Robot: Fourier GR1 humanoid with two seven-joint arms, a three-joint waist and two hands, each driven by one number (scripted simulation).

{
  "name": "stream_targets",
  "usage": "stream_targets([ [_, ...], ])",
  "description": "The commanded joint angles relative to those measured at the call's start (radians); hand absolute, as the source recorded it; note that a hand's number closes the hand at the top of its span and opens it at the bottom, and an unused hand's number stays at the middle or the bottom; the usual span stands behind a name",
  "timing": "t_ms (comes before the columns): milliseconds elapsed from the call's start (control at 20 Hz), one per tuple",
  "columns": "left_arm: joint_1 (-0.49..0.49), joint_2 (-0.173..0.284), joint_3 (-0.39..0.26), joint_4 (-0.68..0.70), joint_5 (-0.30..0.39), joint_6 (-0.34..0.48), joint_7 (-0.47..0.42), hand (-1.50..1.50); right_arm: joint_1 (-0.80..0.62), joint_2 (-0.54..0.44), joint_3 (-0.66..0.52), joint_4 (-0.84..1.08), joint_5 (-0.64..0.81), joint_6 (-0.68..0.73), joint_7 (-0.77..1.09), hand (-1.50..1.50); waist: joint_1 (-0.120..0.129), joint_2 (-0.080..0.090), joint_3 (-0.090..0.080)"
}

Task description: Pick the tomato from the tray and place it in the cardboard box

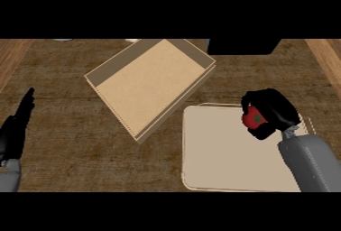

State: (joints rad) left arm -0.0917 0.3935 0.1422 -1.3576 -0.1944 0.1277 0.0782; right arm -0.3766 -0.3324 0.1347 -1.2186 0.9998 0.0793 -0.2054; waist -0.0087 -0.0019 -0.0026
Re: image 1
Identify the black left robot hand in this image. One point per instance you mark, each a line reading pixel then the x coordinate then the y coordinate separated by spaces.
pixel 15 129

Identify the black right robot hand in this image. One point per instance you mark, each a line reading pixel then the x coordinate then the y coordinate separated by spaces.
pixel 278 111

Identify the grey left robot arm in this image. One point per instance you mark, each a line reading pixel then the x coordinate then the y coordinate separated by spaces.
pixel 9 176

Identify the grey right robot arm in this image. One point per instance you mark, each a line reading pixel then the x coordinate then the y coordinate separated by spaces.
pixel 309 164

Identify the beige tray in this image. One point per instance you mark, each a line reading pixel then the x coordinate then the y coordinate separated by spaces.
pixel 230 153

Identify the cardboard box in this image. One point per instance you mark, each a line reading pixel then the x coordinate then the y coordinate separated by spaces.
pixel 148 90

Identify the black appliance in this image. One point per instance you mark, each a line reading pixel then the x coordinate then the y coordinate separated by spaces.
pixel 242 46

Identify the white object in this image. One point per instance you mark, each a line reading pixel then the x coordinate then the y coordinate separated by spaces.
pixel 132 40

